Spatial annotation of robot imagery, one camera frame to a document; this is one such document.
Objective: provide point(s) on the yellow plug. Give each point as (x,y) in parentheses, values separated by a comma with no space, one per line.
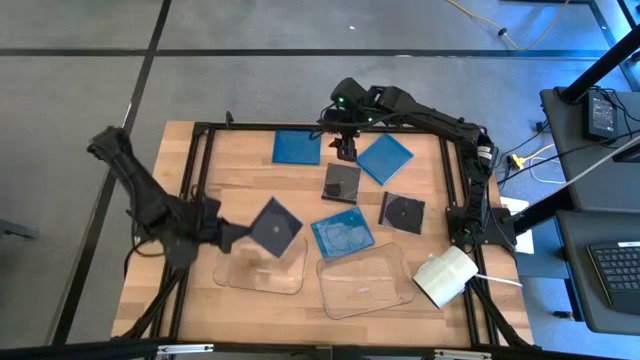
(516,161)

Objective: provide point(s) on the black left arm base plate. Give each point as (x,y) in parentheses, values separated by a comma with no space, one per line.
(142,232)

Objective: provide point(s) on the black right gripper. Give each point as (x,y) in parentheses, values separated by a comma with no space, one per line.
(345,107)

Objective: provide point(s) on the white cylindrical camera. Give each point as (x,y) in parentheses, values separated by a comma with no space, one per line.
(445,275)

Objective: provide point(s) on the black rig beam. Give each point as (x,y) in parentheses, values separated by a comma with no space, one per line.
(75,350)

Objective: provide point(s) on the black power adapter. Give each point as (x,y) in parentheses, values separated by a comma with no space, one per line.
(600,115)

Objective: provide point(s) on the black keyboard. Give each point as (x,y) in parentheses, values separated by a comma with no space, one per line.
(620,275)

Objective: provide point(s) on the white paper sheet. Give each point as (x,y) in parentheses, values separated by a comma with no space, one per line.
(526,246)

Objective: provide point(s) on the black desk device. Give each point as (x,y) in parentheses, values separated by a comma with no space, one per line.
(630,154)

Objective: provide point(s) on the grey furniture foot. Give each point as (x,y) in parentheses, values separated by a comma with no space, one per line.
(15,230)

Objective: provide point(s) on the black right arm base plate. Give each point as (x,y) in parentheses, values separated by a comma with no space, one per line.
(502,232)

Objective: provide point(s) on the grey desk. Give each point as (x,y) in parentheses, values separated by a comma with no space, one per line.
(565,150)

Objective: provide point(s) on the silver metal bracket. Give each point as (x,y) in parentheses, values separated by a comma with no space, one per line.
(462,354)
(185,349)

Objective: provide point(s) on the clear plastic bin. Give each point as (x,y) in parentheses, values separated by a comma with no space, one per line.
(365,290)
(235,277)

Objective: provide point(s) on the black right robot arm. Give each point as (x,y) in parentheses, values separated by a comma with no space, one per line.
(440,122)

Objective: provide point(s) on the black floor plug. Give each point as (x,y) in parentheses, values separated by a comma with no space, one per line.
(502,32)

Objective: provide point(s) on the black frame clamp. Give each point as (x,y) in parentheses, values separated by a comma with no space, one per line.
(229,119)

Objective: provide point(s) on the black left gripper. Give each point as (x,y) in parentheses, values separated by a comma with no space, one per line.
(210,222)

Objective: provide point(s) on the black support pole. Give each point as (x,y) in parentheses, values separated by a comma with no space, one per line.
(605,65)
(545,210)

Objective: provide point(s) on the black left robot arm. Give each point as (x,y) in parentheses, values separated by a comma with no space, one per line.
(142,187)

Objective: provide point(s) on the blue jewel case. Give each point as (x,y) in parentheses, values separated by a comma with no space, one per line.
(296,147)
(342,235)
(385,159)

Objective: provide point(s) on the grey keyboard shelf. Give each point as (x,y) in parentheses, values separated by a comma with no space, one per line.
(575,280)

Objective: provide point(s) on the black aluminium table frame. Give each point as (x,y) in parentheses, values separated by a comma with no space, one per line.
(240,126)

